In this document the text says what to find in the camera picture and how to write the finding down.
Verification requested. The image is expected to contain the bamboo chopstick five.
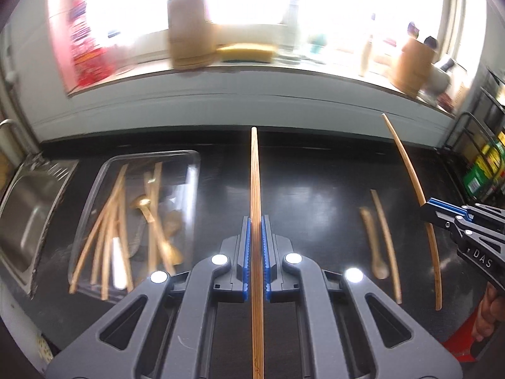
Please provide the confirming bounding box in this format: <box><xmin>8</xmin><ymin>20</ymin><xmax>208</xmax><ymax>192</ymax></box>
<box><xmin>250</xmin><ymin>127</ymin><xmax>264</xmax><ymax>378</ymax></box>

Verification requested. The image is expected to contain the bamboo chopstick six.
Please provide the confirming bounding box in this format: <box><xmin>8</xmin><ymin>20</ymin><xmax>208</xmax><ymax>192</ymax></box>
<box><xmin>382</xmin><ymin>113</ymin><xmax>443</xmax><ymax>311</ymax></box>

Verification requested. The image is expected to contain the bamboo chopstick seven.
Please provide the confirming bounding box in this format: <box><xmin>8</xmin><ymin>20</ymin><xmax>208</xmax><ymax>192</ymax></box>
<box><xmin>370</xmin><ymin>189</ymin><xmax>403</xmax><ymax>304</ymax></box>

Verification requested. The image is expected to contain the translucent amber plastic spoon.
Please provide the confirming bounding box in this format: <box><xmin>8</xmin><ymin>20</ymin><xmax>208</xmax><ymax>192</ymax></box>
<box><xmin>359</xmin><ymin>207</ymin><xmax>389</xmax><ymax>280</ymax></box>

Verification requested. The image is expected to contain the brown wooden spoon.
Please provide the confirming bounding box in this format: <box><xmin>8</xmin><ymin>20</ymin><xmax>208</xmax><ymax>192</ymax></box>
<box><xmin>162</xmin><ymin>210</ymin><xmax>183</xmax><ymax>266</ymax></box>

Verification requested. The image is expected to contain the white handled orange spoon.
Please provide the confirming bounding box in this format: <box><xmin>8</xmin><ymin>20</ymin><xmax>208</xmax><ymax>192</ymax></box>
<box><xmin>111</xmin><ymin>237</ymin><xmax>127</xmax><ymax>290</ymax></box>

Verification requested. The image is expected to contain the gold spoon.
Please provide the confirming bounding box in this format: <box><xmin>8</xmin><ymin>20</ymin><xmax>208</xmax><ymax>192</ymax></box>
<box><xmin>130</xmin><ymin>195</ymin><xmax>154</xmax><ymax>223</ymax></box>

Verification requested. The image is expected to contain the bamboo chopstick two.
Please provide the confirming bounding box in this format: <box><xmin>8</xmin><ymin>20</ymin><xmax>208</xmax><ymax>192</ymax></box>
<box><xmin>142</xmin><ymin>171</ymin><xmax>176</xmax><ymax>276</ymax></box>

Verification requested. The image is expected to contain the bamboo chopstick one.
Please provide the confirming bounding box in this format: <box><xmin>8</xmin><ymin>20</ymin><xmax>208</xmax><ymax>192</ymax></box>
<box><xmin>146</xmin><ymin>162</ymin><xmax>162</xmax><ymax>274</ymax></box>

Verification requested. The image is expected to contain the bamboo chopstick four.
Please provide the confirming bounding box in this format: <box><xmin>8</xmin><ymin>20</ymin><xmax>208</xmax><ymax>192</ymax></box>
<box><xmin>117</xmin><ymin>184</ymin><xmax>134</xmax><ymax>292</ymax></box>

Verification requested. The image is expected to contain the bamboo chopstick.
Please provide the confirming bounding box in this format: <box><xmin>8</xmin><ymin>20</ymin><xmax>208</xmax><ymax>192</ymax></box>
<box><xmin>68</xmin><ymin>164</ymin><xmax>128</xmax><ymax>294</ymax></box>

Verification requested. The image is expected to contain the steel spoon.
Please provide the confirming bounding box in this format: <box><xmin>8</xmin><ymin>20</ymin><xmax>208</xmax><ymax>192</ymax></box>
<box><xmin>128</xmin><ymin>218</ymin><xmax>147</xmax><ymax>257</ymax></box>

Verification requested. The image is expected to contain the person right hand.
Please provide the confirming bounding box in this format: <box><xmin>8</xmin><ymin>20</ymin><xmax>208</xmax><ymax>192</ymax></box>
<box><xmin>472</xmin><ymin>283</ymin><xmax>505</xmax><ymax>342</ymax></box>

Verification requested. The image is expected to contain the green box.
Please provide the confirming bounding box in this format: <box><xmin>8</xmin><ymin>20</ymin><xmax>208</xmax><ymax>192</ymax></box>
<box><xmin>463</xmin><ymin>152</ymin><xmax>502</xmax><ymax>200</ymax></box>

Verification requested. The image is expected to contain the clear plastic tray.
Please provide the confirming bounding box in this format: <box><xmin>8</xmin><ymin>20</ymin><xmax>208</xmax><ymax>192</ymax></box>
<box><xmin>68</xmin><ymin>150</ymin><xmax>200</xmax><ymax>302</ymax></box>

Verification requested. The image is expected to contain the white ceramic mortar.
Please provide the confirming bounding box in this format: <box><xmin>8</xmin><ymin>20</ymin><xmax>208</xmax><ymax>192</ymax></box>
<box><xmin>419</xmin><ymin>57</ymin><xmax>456</xmax><ymax>102</ymax></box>

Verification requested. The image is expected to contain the right bamboo utensil holder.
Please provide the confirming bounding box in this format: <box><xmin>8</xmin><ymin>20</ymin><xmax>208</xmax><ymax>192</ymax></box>
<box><xmin>389</xmin><ymin>38</ymin><xmax>436</xmax><ymax>99</ymax></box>

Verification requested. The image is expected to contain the bamboo utensil holder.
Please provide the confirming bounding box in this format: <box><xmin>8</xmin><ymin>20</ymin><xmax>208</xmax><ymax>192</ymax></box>
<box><xmin>389</xmin><ymin>38</ymin><xmax>436</xmax><ymax>99</ymax></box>
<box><xmin>168</xmin><ymin>0</ymin><xmax>217</xmax><ymax>70</ymax></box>

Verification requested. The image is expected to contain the yellow sponge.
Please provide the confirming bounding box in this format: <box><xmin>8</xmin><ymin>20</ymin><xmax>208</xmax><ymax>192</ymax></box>
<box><xmin>217</xmin><ymin>43</ymin><xmax>276</xmax><ymax>63</ymax></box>

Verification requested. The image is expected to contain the stainless steel sink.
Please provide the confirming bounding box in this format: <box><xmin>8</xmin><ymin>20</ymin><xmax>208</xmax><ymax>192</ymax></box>
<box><xmin>1</xmin><ymin>160</ymin><xmax>79</xmax><ymax>296</ymax></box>

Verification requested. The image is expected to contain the left bamboo utensil holder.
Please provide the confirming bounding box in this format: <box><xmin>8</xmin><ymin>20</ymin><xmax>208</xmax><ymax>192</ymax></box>
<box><xmin>168</xmin><ymin>0</ymin><xmax>217</xmax><ymax>70</ymax></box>

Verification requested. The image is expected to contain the red detergent bottle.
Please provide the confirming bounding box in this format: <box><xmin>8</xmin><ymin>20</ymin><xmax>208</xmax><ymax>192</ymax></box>
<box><xmin>68</xmin><ymin>0</ymin><xmax>116</xmax><ymax>87</ymax></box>

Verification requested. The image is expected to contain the chrome faucet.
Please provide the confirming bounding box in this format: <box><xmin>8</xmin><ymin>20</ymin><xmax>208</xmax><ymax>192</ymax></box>
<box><xmin>0</xmin><ymin>118</ymin><xmax>40</xmax><ymax>155</ymax></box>

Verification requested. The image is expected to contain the black wire rack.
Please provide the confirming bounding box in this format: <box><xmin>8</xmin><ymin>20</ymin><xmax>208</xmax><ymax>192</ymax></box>
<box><xmin>439</xmin><ymin>69</ymin><xmax>504</xmax><ymax>203</ymax></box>

